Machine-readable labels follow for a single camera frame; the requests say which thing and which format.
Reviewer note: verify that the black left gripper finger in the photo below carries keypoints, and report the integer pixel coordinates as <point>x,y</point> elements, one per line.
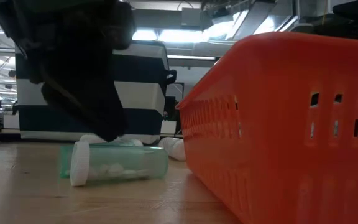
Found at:
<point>101,93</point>
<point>70,109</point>

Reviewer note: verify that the white plastic bottle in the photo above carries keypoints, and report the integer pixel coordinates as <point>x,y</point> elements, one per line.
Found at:
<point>174,149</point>
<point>89,139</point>
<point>132,143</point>

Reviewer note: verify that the green pill bottle white cap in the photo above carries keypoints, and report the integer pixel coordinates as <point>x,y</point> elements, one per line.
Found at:
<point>135,161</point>

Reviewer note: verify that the navy white striped fabric bin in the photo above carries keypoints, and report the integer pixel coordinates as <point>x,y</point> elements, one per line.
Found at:
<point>141,96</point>

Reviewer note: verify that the ceiling light panel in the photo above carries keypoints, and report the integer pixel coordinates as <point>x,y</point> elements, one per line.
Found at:
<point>179,35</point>

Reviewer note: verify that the ceiling tube light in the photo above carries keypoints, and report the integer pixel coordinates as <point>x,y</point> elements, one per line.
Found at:
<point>191,58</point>

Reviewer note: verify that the grey ceiling box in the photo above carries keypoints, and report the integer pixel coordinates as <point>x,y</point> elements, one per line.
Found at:
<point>190,17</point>

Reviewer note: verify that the orange plastic basket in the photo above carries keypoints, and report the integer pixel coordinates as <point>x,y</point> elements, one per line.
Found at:
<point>275,124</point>

